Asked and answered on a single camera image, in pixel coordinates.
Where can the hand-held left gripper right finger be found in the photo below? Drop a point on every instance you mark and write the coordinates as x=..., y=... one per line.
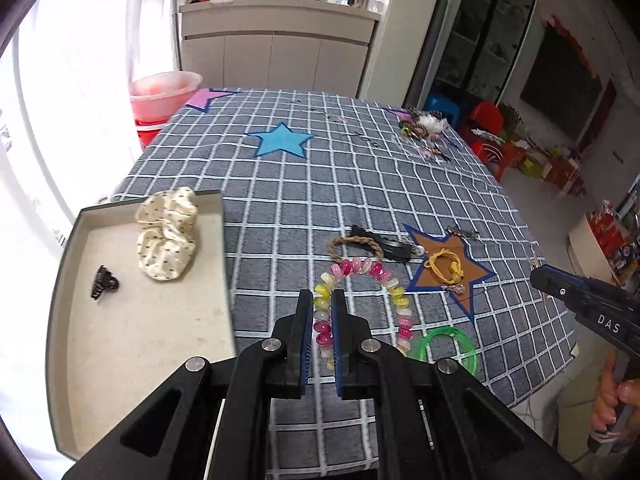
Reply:
x=338, y=345

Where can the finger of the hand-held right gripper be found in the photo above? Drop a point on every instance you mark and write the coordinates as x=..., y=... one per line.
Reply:
x=552, y=282

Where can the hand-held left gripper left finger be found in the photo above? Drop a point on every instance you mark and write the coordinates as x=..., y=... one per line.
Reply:
x=305, y=345

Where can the beige duckbill hair clip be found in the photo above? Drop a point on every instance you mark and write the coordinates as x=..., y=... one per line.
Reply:
x=544, y=300

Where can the green plastic bangle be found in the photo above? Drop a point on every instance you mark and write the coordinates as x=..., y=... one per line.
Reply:
x=468, y=347

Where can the black snap hair clip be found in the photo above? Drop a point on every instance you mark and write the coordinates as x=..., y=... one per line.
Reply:
x=395, y=250

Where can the grey shallow tray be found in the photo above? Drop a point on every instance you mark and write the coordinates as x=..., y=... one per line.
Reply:
x=150, y=340

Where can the person's right hand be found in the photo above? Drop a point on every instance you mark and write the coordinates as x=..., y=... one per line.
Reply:
x=602, y=400

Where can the low shelf with packets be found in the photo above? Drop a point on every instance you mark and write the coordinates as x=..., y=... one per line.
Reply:
x=597, y=240

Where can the red plastic stool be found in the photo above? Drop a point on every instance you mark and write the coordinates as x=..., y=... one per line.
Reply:
x=502, y=157

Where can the grey checked tablecloth with stars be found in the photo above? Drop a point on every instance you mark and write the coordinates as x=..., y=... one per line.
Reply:
x=300, y=185

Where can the cream polka dot scrunchie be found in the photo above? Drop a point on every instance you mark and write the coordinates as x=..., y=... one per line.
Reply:
x=165, y=247

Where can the red plastic chair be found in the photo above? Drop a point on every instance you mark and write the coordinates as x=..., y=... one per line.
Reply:
x=487, y=116

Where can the pile of hair accessories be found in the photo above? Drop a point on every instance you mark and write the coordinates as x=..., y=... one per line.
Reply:
x=425, y=127

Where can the blue plastic stool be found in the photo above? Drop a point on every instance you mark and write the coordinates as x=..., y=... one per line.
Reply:
x=445, y=107

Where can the black claw hair clip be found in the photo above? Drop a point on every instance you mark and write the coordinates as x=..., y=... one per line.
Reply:
x=104, y=284

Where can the black glass door cabinet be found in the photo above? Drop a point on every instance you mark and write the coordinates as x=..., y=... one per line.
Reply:
x=480, y=35

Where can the red plastic bucket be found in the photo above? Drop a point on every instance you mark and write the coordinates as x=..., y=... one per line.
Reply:
x=147, y=135

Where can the pink plastic basin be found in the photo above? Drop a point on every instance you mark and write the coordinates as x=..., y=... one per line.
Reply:
x=162, y=91

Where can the white sideboard cabinet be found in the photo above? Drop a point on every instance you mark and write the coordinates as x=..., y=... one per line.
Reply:
x=270, y=55

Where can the white curtain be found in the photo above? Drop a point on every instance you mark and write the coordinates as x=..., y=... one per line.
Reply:
x=75, y=85

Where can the dark wall board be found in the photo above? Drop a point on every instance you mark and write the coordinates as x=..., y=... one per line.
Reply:
x=560, y=85

